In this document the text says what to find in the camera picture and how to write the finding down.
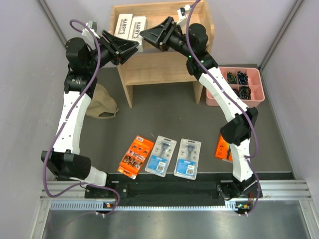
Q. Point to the orange razor blade cartridge box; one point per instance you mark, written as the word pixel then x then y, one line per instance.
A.
pixel 135 157

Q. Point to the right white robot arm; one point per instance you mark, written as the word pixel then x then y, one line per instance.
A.
pixel 240 118

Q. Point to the grey slotted cable duct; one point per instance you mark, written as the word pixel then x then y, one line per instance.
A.
pixel 104 206

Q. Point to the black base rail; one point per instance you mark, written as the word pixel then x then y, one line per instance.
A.
pixel 208 189

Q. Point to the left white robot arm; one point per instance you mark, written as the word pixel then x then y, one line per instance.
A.
pixel 64 159

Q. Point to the white Harry's box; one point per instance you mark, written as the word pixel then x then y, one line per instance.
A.
pixel 139 24
pixel 123 26

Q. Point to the wooden two-tier shelf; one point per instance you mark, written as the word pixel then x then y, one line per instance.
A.
pixel 152 66

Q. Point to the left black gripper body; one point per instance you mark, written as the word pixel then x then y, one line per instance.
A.
pixel 106 55

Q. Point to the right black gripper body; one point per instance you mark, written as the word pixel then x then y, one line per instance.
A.
pixel 172 39

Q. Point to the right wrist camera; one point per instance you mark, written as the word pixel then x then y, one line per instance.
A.
pixel 182 13

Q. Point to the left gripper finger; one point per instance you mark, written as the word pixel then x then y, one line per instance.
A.
pixel 119 43
pixel 124 56

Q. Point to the orange Gillette razor box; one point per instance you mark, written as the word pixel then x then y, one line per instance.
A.
pixel 223 151

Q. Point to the pink compartment organizer tray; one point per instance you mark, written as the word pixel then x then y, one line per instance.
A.
pixel 246 84

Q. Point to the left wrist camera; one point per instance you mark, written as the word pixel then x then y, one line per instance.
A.
pixel 90 30

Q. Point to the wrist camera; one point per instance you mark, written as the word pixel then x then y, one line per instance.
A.
pixel 90 30
pixel 182 13

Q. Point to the blue razor blister pack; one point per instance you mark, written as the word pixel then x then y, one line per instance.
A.
pixel 161 155
pixel 187 159

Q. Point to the beige cap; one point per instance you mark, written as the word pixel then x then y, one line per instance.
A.
pixel 102 105

